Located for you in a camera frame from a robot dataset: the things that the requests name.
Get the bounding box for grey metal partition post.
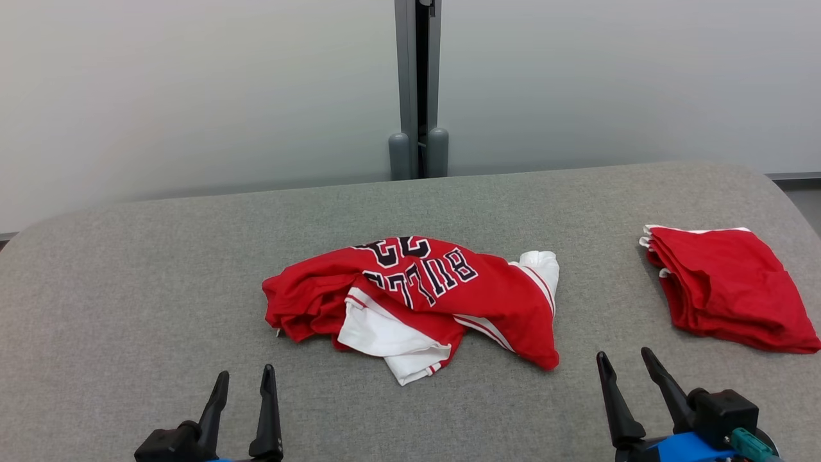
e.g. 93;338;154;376
394;0;443;180

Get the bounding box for red shorts with white stripe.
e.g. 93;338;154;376
639;225;821;355

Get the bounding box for teal right camera connector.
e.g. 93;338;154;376
730;428;782;462

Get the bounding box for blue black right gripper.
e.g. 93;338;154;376
597;347;738;462

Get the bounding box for red white lettered jersey shirt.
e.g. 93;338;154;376
262;235;561;386

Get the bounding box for grey cylindrical post cap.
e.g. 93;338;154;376
428;127;450;178
388;132;411;181

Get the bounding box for grey fabric sofa cushion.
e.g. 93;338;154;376
0;160;821;462

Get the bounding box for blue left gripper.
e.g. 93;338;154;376
196;364;284;462

